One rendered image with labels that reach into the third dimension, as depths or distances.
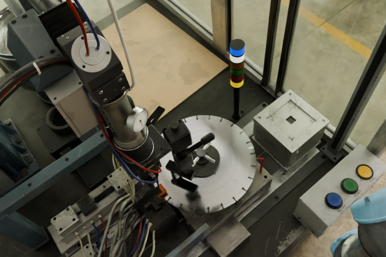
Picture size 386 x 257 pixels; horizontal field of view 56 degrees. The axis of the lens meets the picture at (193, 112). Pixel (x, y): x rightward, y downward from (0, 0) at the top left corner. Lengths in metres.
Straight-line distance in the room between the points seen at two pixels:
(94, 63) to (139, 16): 1.32
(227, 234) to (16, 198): 0.62
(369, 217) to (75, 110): 0.54
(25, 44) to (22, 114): 1.00
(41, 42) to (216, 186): 0.64
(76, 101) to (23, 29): 0.16
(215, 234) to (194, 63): 0.76
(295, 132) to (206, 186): 0.36
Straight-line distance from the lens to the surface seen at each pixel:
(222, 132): 1.17
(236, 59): 1.13
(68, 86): 0.68
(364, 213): 0.68
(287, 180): 1.32
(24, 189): 1.14
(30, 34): 0.73
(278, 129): 1.24
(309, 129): 1.25
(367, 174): 1.23
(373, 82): 1.04
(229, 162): 1.12
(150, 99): 1.52
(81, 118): 0.73
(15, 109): 1.73
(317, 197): 1.16
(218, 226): 1.18
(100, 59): 0.57
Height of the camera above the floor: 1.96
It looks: 57 degrees down
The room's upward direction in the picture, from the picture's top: 10 degrees counter-clockwise
